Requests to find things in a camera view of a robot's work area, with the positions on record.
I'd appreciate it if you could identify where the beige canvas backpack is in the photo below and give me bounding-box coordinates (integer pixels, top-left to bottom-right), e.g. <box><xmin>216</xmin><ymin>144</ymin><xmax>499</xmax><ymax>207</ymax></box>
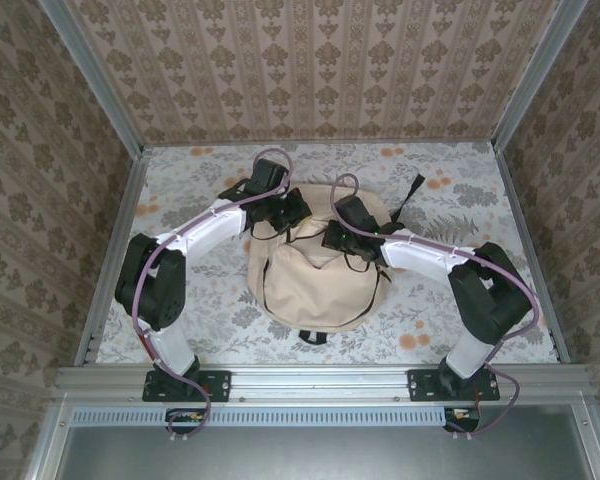
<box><xmin>244</xmin><ymin>174</ymin><xmax>427</xmax><ymax>346</ymax></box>

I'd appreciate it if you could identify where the floral table cover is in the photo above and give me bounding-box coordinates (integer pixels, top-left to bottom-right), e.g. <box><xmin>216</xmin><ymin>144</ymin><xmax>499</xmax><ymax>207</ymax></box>
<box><xmin>97</xmin><ymin>142</ymin><xmax>561</xmax><ymax>365</ymax></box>

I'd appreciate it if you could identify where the grey metal panel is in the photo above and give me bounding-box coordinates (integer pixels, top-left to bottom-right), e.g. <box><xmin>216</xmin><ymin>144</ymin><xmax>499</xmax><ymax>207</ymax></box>
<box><xmin>54</xmin><ymin>424</ymin><xmax>600</xmax><ymax>480</ymax></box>

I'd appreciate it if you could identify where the thin black right gripper cable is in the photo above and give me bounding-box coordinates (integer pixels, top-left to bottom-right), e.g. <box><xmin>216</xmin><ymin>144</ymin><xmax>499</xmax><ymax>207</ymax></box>
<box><xmin>342</xmin><ymin>249</ymin><xmax>374</xmax><ymax>274</ymax></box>

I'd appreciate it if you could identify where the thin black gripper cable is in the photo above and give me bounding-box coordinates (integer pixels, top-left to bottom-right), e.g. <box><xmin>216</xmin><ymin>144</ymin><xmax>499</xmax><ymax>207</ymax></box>
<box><xmin>342</xmin><ymin>249</ymin><xmax>374</xmax><ymax>274</ymax></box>
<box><xmin>249</xmin><ymin>222</ymin><xmax>291</xmax><ymax>245</ymax></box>

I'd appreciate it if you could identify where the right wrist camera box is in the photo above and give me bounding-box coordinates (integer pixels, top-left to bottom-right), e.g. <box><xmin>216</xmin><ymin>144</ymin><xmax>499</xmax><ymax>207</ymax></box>
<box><xmin>335</xmin><ymin>196</ymin><xmax>377</xmax><ymax>232</ymax></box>

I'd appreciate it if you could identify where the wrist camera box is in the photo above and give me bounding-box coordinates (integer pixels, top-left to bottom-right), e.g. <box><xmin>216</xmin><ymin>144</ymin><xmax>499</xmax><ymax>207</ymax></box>
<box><xmin>335</xmin><ymin>196</ymin><xmax>377</xmax><ymax>232</ymax></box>
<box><xmin>249</xmin><ymin>158</ymin><xmax>290</xmax><ymax>195</ymax></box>

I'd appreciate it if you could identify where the thin black left gripper cable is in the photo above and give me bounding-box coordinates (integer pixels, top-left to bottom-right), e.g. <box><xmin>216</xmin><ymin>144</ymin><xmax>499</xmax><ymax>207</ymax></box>
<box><xmin>249</xmin><ymin>222</ymin><xmax>291</xmax><ymax>245</ymax></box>

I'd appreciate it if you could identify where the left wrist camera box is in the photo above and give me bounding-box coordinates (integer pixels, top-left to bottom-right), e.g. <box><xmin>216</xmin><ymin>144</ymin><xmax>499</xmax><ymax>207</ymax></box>
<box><xmin>249</xmin><ymin>158</ymin><xmax>290</xmax><ymax>195</ymax></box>

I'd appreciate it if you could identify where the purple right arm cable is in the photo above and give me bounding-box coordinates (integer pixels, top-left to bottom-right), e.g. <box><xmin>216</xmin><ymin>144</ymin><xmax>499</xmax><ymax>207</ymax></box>
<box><xmin>329</xmin><ymin>173</ymin><xmax>541</xmax><ymax>441</ymax></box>

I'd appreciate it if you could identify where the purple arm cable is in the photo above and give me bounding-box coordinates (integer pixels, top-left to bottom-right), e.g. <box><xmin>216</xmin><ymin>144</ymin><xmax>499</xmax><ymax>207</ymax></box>
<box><xmin>132</xmin><ymin>148</ymin><xmax>294</xmax><ymax>444</ymax></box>
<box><xmin>329</xmin><ymin>173</ymin><xmax>541</xmax><ymax>441</ymax></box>

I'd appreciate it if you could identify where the aluminium back rail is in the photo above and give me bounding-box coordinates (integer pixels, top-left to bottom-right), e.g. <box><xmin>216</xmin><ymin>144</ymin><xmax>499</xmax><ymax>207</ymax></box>
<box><xmin>142</xmin><ymin>138</ymin><xmax>496</xmax><ymax>149</ymax></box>

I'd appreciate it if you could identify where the aluminium mounting rail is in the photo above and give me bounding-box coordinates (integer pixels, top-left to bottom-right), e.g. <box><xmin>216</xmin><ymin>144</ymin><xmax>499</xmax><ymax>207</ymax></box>
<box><xmin>54</xmin><ymin>364</ymin><xmax>594</xmax><ymax>401</ymax></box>

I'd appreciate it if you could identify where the aluminium left side rail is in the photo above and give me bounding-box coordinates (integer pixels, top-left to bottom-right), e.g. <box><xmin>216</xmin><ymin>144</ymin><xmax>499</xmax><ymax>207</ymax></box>
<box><xmin>74</xmin><ymin>147</ymin><xmax>149</xmax><ymax>366</ymax></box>

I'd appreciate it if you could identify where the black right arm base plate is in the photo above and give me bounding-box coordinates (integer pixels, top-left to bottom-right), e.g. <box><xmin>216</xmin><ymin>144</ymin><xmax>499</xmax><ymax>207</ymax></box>
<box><xmin>408</xmin><ymin>368</ymin><xmax>501</xmax><ymax>403</ymax></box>

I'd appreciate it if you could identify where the aluminium right side rail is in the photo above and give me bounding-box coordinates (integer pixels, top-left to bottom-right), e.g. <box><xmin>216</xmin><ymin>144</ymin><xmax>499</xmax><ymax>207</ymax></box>
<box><xmin>494</xmin><ymin>142</ymin><xmax>571</xmax><ymax>364</ymax></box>

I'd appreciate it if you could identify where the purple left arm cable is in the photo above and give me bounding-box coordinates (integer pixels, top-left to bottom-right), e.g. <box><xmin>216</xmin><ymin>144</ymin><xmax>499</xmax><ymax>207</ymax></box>
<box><xmin>132</xmin><ymin>148</ymin><xmax>294</xmax><ymax>444</ymax></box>

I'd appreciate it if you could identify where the grey slotted cable duct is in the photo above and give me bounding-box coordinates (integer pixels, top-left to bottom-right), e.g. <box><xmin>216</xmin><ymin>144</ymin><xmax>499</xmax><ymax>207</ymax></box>
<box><xmin>72</xmin><ymin>407</ymin><xmax>451</xmax><ymax>427</ymax></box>

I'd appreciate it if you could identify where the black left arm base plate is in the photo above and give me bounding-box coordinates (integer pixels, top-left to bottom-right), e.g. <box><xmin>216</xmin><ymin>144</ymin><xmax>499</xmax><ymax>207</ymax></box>
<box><xmin>142</xmin><ymin>369</ymin><xmax>232</xmax><ymax>403</ymax></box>

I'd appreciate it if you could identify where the black connector with wires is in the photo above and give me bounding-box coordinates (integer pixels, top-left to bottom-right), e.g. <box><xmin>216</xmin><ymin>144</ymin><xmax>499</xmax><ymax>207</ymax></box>
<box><xmin>165</xmin><ymin>407</ymin><xmax>212</xmax><ymax>435</ymax></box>
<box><xmin>443</xmin><ymin>407</ymin><xmax>481</xmax><ymax>434</ymax></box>

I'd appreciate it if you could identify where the aluminium left frame post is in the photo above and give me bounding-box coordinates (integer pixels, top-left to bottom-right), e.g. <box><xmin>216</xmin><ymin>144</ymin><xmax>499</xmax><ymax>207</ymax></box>
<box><xmin>39</xmin><ymin>0</ymin><xmax>145</xmax><ymax>154</ymax></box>

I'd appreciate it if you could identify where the aluminium frame post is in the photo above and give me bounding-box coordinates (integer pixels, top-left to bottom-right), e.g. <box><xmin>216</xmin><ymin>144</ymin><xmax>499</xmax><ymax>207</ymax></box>
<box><xmin>39</xmin><ymin>0</ymin><xmax>145</xmax><ymax>154</ymax></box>
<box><xmin>492</xmin><ymin>0</ymin><xmax>589</xmax><ymax>151</ymax></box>

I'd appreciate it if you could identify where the aluminium right frame post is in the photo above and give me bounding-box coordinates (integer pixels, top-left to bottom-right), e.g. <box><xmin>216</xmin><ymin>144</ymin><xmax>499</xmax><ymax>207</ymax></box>
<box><xmin>492</xmin><ymin>0</ymin><xmax>589</xmax><ymax>151</ymax></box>

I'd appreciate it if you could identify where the aluminium left lower frame bar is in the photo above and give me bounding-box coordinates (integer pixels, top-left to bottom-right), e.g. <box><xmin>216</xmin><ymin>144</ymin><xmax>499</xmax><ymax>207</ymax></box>
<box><xmin>27</xmin><ymin>399</ymin><xmax>76</xmax><ymax>480</ymax></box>

